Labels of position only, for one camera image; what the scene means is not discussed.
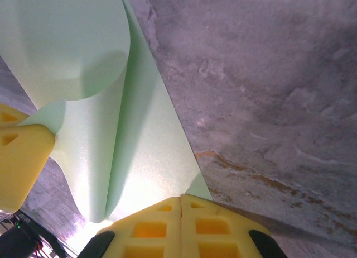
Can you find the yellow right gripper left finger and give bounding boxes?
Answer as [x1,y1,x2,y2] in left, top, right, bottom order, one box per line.
[80,196,182,258]

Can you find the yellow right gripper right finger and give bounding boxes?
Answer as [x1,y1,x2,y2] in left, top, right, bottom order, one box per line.
[180,193,288,258]

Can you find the light green paper sheet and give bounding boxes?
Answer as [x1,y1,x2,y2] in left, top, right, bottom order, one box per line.
[0,0,214,224]

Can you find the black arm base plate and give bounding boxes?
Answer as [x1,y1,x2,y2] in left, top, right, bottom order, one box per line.
[16,209,80,257]

